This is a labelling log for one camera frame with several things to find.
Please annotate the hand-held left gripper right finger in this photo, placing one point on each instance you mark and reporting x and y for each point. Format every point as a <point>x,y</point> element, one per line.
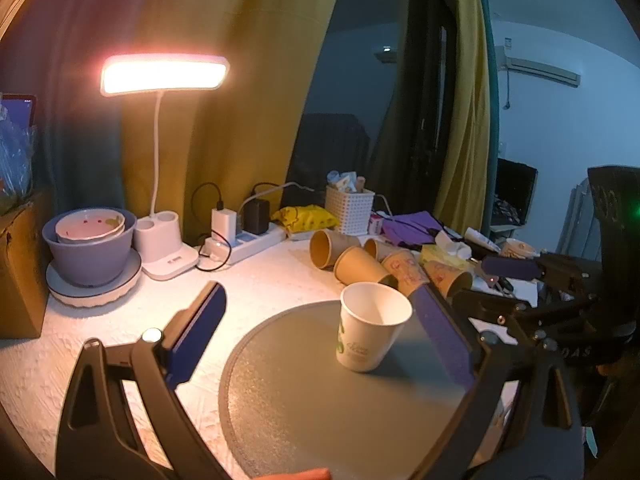
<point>445,340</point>

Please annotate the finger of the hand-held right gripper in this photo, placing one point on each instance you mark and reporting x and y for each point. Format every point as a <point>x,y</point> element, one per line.
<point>512,267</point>
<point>495,310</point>

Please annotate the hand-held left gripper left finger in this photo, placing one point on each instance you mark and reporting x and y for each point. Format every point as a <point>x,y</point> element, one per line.
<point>200,330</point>

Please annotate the white paper cup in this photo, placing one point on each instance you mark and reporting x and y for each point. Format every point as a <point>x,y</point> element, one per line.
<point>372,327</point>

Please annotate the brown printed paper cup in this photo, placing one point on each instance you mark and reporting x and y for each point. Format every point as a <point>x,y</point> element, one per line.
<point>447,277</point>
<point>407,272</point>

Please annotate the plain brown paper cup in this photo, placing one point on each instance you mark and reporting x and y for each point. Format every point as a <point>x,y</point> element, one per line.
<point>362,267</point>
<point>330,250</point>
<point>381,247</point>

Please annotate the person's left hand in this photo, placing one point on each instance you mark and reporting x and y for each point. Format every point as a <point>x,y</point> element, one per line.
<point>300,475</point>

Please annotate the white printed bowl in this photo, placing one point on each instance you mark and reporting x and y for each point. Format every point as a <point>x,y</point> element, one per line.
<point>517,249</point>

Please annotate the white tube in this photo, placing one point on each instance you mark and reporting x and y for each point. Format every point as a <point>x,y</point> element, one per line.
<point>482,240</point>

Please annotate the yellow tissue pack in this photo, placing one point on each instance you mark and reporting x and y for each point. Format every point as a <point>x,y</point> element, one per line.
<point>440,255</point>

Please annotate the black monitor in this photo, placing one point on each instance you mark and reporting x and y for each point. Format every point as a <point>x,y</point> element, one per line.
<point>515,185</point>

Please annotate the white round plate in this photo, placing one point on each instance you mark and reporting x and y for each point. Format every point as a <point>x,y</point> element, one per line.
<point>120,287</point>

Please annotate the white power strip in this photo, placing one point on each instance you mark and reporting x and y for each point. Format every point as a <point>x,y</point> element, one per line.
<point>255,245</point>

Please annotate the grey round mat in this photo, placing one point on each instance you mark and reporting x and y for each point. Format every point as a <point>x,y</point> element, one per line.
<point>290,390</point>

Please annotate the white charger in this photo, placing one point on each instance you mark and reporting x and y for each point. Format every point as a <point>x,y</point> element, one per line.
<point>226,225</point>

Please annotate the purple cloth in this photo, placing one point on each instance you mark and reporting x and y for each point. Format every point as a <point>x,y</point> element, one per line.
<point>407,227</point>

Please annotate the black charger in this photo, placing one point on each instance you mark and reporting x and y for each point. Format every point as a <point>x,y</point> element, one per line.
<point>256,216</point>

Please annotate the purple bowl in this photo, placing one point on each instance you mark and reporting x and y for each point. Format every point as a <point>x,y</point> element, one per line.
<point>90,260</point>

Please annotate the small pink white box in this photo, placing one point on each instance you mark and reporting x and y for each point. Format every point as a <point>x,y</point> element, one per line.
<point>376,224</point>

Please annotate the small white bowl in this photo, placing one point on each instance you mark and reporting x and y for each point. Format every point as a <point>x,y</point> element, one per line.
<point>87,230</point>

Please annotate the yellow snack bag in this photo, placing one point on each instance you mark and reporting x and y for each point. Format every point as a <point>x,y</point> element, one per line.
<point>305,219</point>

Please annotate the white woven basket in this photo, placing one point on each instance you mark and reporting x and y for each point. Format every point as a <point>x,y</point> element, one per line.
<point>349,212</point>

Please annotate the yellow curtain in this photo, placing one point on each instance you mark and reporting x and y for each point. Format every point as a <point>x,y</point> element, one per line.
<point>250,85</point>
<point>467,110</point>

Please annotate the cardboard box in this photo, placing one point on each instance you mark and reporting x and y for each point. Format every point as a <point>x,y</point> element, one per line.
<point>20,280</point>

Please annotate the white air conditioner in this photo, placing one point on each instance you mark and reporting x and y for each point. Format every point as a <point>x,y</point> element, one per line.
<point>542,71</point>

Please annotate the clear plastic bags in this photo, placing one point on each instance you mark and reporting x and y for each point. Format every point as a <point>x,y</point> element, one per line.
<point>15,165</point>

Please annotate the white desk lamp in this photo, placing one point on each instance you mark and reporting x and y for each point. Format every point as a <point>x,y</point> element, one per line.
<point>165,75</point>

